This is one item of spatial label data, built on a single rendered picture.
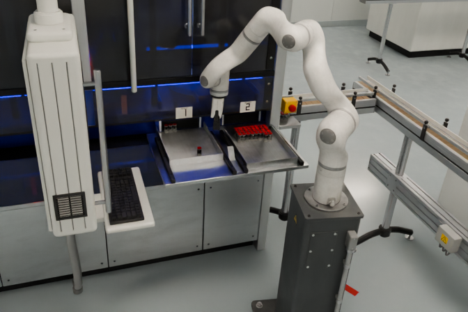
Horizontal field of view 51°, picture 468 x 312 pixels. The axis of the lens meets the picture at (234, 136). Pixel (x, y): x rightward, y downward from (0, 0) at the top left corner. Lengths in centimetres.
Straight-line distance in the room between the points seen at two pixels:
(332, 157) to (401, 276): 139
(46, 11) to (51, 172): 57
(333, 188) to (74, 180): 103
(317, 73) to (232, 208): 122
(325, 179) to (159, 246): 121
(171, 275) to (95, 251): 47
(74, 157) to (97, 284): 127
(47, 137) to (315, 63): 102
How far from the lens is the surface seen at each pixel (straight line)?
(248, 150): 241
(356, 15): 831
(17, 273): 291
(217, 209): 284
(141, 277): 298
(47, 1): 186
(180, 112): 244
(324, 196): 210
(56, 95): 174
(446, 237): 275
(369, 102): 305
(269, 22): 194
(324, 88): 192
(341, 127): 189
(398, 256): 336
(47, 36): 179
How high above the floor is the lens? 209
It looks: 29 degrees down
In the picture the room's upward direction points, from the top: 4 degrees clockwise
